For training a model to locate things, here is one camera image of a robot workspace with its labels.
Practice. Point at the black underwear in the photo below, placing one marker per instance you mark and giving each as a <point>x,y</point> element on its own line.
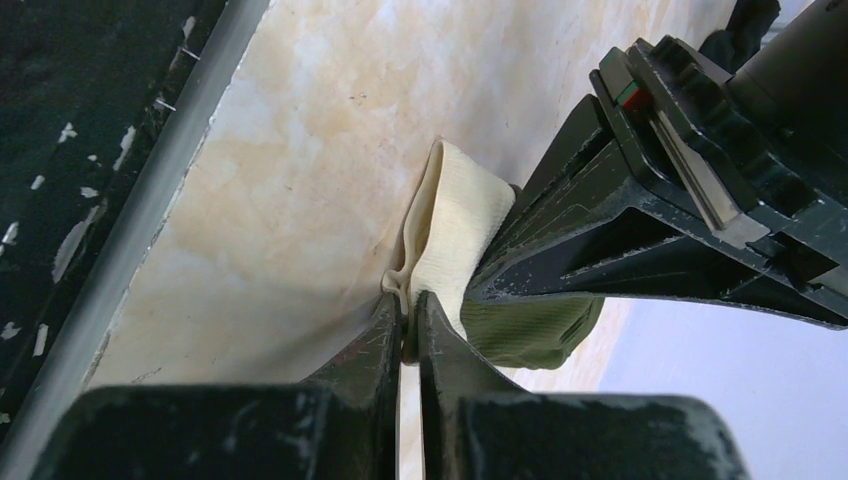
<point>730,48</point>

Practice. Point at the dark green underwear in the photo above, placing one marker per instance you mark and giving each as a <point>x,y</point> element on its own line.
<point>454,215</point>

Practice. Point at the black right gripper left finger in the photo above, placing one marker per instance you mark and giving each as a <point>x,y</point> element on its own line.
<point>338,423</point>

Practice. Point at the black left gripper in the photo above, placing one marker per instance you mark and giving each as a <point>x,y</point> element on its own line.
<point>760,154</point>

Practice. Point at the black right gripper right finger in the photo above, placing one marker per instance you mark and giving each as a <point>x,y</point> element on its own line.
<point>479,424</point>

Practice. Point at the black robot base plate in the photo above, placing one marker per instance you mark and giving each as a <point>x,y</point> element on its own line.
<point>86,89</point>

